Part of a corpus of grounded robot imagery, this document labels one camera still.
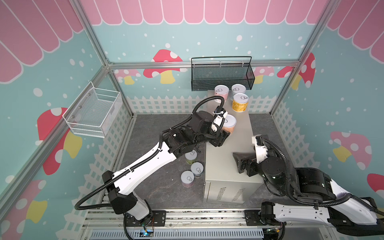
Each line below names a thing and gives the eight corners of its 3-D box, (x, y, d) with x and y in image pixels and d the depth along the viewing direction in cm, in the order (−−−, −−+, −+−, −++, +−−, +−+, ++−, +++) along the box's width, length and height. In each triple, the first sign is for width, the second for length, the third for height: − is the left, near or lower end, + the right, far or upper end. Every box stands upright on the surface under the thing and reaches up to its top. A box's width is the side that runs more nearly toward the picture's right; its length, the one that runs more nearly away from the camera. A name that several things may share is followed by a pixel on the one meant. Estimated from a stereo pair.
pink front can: (181, 187, 86) (180, 183, 81) (182, 174, 91) (181, 170, 86) (194, 187, 86) (194, 183, 81) (194, 174, 91) (194, 170, 86)
